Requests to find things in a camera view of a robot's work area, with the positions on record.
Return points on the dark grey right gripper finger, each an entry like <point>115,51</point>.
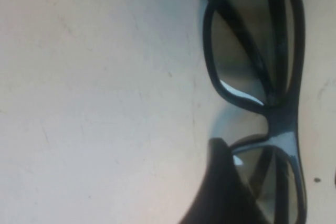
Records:
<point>220,187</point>

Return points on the black frame sunglasses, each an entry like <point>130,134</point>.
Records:
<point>283,127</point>

